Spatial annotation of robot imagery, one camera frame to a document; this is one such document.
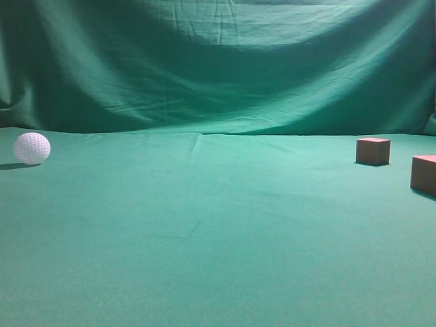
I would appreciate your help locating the brown cube block at edge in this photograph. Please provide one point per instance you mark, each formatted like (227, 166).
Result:
(423, 174)

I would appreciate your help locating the white dimpled golf ball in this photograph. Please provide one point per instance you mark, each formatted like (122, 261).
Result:
(31, 148)

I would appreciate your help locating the green cloth backdrop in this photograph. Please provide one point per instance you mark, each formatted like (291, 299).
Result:
(203, 163)

